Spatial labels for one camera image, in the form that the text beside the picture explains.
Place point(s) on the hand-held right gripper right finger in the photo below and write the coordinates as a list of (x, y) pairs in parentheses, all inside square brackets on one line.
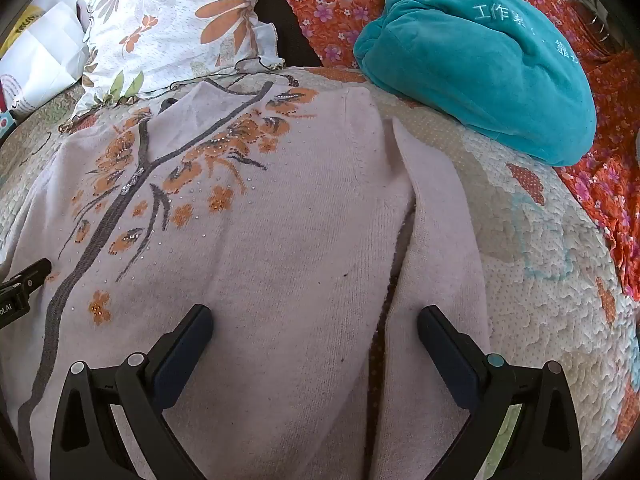
[(446, 355)]

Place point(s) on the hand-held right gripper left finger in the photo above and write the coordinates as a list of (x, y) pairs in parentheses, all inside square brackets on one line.
[(184, 352)]

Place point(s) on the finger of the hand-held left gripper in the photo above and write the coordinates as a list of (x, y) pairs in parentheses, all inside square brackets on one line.
[(27, 271)]

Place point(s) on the white cloth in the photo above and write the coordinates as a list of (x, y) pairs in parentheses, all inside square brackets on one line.
[(280, 260)]

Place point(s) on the quilted patchwork bedspread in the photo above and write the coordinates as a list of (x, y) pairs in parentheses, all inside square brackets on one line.
[(540, 270)]

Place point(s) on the orange floral bedsheet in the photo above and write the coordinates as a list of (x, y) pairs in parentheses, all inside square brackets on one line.
[(590, 170)]

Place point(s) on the yellow package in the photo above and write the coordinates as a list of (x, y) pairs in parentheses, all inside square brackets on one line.
[(17, 25)]

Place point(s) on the teal velvet garment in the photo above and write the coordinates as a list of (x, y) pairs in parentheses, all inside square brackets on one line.
[(480, 70)]

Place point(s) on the white floral pillow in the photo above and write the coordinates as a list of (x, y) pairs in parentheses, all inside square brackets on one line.
[(180, 20)]

